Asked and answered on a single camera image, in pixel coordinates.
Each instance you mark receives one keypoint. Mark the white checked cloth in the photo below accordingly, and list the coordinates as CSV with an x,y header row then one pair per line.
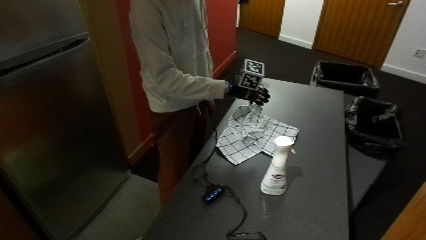
x,y
253,133

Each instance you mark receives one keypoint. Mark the white marker cube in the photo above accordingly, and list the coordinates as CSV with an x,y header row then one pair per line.
x,y
250,75

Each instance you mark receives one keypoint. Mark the the person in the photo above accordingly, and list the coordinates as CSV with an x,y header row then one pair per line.
x,y
177,83

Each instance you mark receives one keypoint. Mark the black lined trash bin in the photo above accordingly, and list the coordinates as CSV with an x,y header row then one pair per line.
x,y
373,124
346,77

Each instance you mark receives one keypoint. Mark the white spray bottle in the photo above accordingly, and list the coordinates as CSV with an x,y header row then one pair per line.
x,y
277,168

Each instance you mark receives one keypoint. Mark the wooden door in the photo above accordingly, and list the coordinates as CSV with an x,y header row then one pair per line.
x,y
358,28
261,16

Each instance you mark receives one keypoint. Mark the black hub with blue lights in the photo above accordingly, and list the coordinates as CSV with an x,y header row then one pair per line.
x,y
211,194

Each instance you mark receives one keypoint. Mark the black device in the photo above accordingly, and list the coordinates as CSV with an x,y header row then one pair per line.
x,y
246,236

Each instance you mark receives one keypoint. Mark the stainless steel refrigerator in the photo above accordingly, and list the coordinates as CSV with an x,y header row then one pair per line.
x,y
48,116

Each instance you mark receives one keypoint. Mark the white wall outlet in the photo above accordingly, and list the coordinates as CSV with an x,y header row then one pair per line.
x,y
419,52

